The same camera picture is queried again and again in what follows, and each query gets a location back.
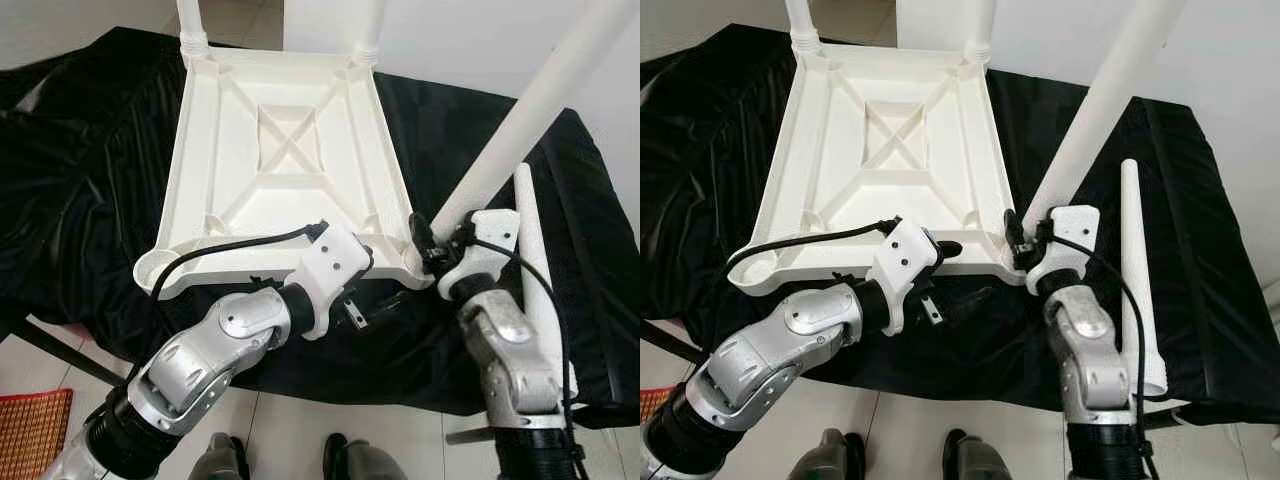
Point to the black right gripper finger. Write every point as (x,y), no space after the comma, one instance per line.
(465,238)
(420,235)
(1047,234)
(1013,228)

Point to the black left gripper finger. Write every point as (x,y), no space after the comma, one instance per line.
(947,247)
(967,297)
(392,302)
(370,258)

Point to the white plastic table leg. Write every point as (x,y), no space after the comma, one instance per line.
(540,100)
(1135,250)
(535,250)
(368,28)
(1110,90)
(190,25)
(980,28)
(802,25)

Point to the white plastic children table top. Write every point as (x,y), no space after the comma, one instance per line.
(230,200)
(840,190)

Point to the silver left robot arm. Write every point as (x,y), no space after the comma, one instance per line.
(200,350)
(780,340)

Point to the black metal table bar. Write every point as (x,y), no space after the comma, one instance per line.
(470,435)
(665,340)
(70,352)

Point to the grey right robot foot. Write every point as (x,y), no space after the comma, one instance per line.
(975,458)
(365,462)

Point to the grey robot foot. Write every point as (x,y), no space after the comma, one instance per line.
(365,462)
(220,460)
(825,458)
(975,458)

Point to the grey left robot foot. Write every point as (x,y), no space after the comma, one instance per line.
(825,458)
(220,460)

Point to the red woven mat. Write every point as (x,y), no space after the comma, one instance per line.
(650,402)
(30,430)

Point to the black table cloth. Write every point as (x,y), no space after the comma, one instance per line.
(80,150)
(700,150)

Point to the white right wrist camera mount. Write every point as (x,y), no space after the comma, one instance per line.
(1075,235)
(495,240)

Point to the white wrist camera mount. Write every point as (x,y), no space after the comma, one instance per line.
(905,258)
(1075,235)
(495,240)
(335,265)

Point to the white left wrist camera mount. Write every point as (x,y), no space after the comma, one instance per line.
(905,258)
(335,265)

